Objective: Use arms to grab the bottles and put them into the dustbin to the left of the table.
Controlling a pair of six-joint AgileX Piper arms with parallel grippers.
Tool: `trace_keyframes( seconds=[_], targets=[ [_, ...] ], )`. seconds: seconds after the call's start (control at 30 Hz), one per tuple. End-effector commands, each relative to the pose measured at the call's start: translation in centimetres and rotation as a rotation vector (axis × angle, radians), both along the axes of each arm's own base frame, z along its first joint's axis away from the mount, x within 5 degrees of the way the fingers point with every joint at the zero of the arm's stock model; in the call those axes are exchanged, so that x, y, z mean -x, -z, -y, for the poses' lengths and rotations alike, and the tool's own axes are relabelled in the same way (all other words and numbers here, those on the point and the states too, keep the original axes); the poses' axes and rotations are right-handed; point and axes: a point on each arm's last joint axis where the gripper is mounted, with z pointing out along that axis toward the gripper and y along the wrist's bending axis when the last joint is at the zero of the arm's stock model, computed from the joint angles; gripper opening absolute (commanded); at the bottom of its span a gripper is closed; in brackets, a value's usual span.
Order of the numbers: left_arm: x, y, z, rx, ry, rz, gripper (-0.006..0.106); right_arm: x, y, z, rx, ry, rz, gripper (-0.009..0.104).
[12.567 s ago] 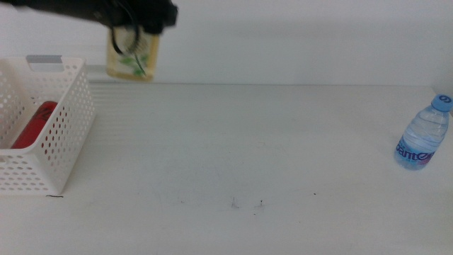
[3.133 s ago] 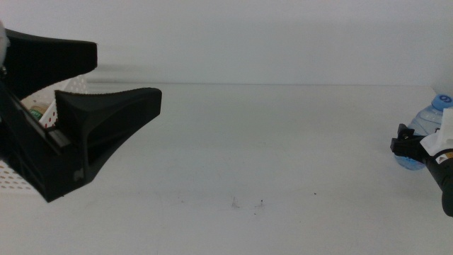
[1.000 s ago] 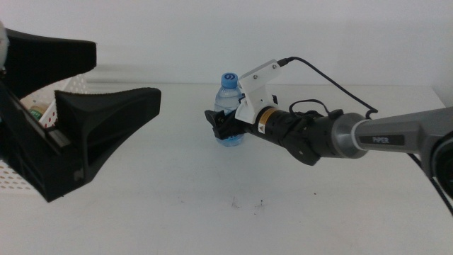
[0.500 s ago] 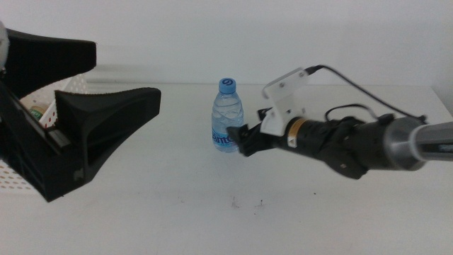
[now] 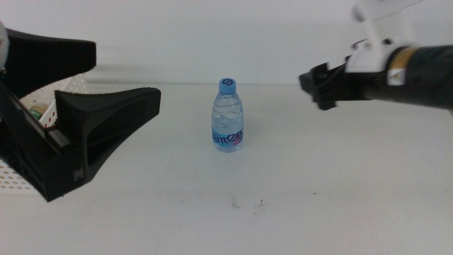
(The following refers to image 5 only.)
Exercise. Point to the white perforated plastic basket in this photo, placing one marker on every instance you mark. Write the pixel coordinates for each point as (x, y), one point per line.
(76, 85)

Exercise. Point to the clear water bottle blue cap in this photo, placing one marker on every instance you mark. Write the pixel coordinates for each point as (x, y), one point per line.
(227, 120)

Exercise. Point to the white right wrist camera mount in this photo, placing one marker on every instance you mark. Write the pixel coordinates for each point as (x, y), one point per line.
(371, 56)

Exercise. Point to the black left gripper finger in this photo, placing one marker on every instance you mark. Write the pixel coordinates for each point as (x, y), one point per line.
(113, 113)
(46, 60)

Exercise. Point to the yellow tea bottle green label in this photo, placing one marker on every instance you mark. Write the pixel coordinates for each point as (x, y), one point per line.
(37, 112)

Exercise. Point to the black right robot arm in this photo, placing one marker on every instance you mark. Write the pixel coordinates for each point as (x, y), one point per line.
(424, 78)

